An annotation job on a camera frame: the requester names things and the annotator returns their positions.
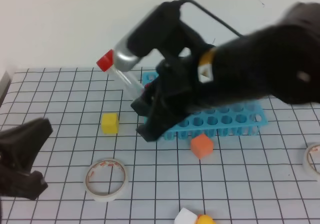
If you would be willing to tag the black wrist camera silver lens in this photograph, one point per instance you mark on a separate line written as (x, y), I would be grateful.
(148, 34)

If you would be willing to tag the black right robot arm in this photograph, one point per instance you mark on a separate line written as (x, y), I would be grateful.
(282, 60)

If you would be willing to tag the clear tube red cap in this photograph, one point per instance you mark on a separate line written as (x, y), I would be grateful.
(129, 81)

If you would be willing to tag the white foam cube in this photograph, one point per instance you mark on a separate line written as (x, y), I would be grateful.
(185, 216)

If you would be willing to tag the blue test tube rack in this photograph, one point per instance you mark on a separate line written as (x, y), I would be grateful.
(244, 118)

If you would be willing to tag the white tape roll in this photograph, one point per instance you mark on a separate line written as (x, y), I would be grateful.
(307, 163)
(99, 176)

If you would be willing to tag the yellow rubber duck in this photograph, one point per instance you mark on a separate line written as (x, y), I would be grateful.
(205, 219)

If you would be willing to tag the orange foam cube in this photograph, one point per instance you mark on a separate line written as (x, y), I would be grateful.
(201, 146)

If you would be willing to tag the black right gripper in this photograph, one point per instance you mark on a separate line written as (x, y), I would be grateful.
(177, 91)

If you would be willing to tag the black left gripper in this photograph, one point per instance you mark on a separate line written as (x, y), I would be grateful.
(19, 147)

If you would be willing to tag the yellow foam cube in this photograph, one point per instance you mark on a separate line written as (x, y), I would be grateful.
(110, 123)

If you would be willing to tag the white grid-pattern cloth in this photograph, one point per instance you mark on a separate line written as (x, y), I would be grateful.
(246, 180)

